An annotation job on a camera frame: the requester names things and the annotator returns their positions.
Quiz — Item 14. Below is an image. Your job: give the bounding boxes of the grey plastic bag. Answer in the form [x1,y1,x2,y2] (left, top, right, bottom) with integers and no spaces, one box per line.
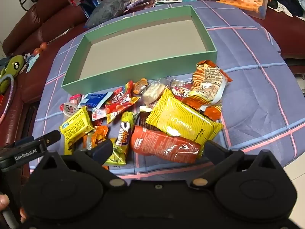
[84,0,136,28]

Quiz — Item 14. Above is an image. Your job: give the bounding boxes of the purple hoop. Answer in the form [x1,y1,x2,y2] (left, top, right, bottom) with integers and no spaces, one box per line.
[0,74,17,122]

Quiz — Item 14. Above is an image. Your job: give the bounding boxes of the teal picture book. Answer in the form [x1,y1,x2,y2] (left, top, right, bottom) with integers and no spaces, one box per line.
[155,0,203,7]

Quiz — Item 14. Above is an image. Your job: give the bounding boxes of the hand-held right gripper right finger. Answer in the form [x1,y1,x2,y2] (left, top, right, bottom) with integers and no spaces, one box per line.
[189,141,284,189]

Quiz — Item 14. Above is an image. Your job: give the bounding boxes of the small yellow snack packet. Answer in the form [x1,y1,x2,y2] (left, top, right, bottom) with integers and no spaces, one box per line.
[59,106,94,155]

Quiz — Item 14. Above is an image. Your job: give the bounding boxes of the red rainbow candy packet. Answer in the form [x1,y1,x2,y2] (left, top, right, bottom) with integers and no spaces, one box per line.
[105,81,141,124]

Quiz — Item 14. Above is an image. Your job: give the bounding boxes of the small orange snack packet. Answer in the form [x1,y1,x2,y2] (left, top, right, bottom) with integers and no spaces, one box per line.
[83,125,109,149]

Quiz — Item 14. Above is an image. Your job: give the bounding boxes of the yellow wavy snack packet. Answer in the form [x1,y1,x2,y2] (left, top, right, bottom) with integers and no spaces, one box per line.
[145,88,224,153]

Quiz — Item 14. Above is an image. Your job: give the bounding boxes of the pile of clothes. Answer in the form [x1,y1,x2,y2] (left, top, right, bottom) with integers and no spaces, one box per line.
[269,0,305,21]

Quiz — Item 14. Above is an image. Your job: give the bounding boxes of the orange bear snack packet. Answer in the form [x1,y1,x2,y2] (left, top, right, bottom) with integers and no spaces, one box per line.
[133,78,148,94]

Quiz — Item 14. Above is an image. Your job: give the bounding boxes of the red sausage packet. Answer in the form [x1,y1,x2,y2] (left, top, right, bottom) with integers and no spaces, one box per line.
[130,125,202,164]

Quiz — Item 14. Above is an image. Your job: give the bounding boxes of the green cardboard box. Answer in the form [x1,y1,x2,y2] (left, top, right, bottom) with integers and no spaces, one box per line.
[61,5,218,95]

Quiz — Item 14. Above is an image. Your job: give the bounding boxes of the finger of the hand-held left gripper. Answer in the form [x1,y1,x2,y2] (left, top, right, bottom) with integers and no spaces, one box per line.
[33,130,62,148]

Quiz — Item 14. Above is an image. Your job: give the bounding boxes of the purple plaid cloth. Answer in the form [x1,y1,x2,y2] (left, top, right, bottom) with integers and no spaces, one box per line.
[30,0,298,180]

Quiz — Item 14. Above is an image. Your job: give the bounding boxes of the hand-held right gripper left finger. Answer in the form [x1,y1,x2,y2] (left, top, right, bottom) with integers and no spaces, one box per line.
[38,139,127,189]

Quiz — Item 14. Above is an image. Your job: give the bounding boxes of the clear pastry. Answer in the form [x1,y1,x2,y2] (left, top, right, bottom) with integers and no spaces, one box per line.
[142,81,167,108]

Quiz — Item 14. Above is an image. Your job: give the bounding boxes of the blue white snack packet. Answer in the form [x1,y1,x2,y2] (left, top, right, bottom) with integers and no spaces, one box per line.
[79,92,115,109]

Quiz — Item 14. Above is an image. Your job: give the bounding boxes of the small red white sachet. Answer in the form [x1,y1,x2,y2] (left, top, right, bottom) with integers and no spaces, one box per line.
[92,108,112,121]

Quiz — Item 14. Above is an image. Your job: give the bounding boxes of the person's left hand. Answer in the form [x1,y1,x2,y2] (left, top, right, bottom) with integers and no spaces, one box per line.
[0,194,27,223]

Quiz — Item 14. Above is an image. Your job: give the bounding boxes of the orange noodle stick snack bag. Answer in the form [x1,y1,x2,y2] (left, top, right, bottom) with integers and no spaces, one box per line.
[188,60,233,111]

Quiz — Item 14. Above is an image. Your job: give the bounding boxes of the pink jelly cup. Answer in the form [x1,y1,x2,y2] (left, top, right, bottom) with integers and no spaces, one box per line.
[63,94,83,118]

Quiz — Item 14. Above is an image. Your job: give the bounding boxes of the red white snack packet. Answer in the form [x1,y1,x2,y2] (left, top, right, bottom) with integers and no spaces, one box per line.
[170,81,193,101]

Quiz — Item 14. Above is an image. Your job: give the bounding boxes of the brown snack packet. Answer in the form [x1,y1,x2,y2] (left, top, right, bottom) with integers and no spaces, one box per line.
[138,111,153,130]

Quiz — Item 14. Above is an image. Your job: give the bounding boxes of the green plush toy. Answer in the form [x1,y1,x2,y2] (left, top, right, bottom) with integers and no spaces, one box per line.
[0,55,25,94]

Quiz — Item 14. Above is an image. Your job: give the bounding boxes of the clear plastic toy bin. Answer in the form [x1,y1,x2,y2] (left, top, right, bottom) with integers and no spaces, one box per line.
[188,0,272,20]

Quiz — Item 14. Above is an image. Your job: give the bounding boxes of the light blue paper tag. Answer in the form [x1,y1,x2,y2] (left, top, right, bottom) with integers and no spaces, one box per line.
[19,52,40,73]

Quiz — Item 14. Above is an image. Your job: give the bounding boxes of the green yellow snack packet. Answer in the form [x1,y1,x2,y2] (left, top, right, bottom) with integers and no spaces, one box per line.
[102,144,130,167]

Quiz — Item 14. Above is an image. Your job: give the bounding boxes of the purple knitted item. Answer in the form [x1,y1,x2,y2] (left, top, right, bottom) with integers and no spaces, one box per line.
[124,0,155,13]

